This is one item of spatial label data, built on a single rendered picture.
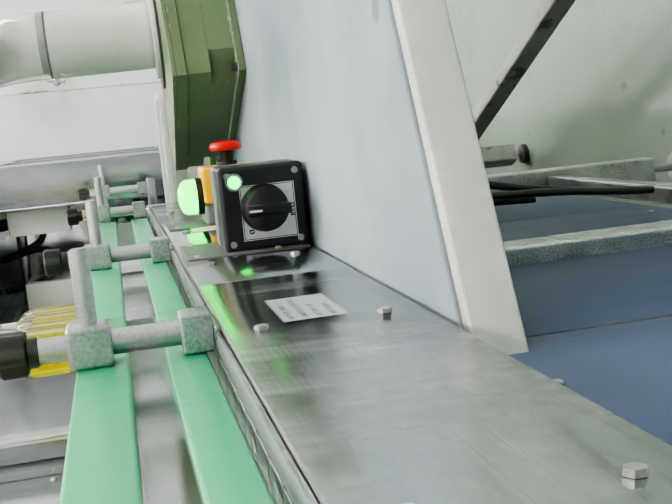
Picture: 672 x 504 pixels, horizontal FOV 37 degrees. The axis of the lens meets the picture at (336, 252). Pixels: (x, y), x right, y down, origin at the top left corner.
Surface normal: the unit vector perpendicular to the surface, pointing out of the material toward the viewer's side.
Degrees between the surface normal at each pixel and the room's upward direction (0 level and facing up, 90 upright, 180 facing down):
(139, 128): 90
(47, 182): 90
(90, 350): 90
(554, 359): 90
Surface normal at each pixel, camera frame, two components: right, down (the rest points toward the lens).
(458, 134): 0.15, -0.31
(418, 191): -0.97, 0.12
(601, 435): -0.10, -0.99
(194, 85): 0.18, 0.94
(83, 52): 0.23, 0.47
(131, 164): 0.22, 0.11
